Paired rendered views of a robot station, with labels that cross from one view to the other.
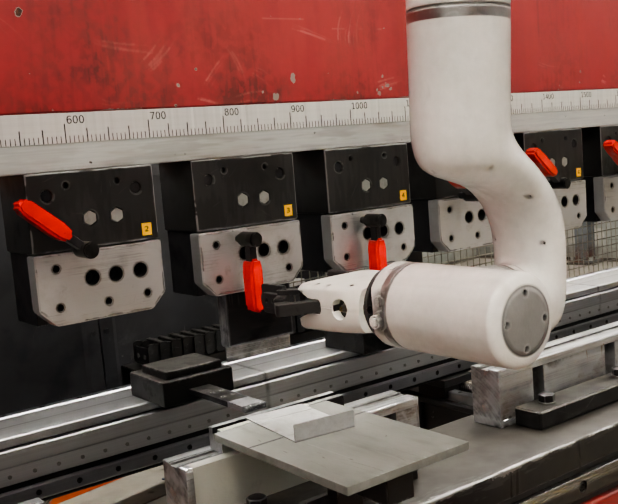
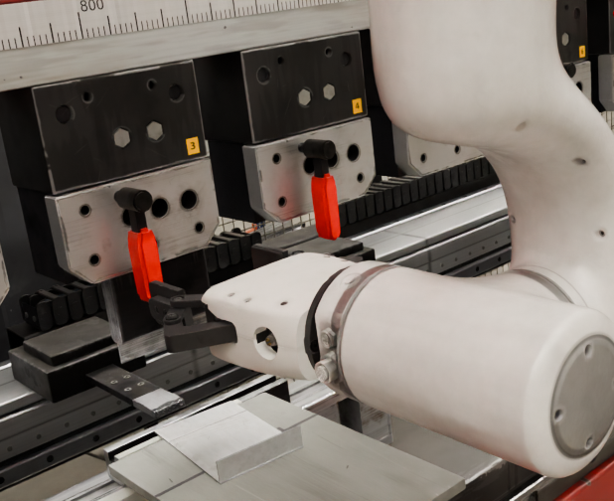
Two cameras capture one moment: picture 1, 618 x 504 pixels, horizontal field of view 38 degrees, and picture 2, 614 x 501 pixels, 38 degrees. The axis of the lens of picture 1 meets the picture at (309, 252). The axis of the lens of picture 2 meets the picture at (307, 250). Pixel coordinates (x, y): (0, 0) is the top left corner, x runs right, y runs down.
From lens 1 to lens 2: 37 cm
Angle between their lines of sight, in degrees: 10
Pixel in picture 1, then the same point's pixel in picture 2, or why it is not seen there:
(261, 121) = (141, 16)
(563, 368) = not seen: hidden behind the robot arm
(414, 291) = (387, 333)
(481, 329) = (514, 425)
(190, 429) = (94, 417)
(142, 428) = (28, 425)
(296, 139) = (198, 39)
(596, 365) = not seen: hidden behind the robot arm
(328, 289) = (246, 308)
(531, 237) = (579, 224)
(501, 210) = (529, 179)
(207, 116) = (53, 15)
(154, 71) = not seen: outside the picture
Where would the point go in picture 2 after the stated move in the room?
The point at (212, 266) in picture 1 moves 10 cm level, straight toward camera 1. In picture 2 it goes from (81, 243) to (73, 278)
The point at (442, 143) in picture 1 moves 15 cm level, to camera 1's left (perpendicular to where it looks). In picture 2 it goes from (434, 84) to (100, 127)
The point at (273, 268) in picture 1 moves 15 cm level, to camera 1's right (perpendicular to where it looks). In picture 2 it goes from (176, 232) to (346, 210)
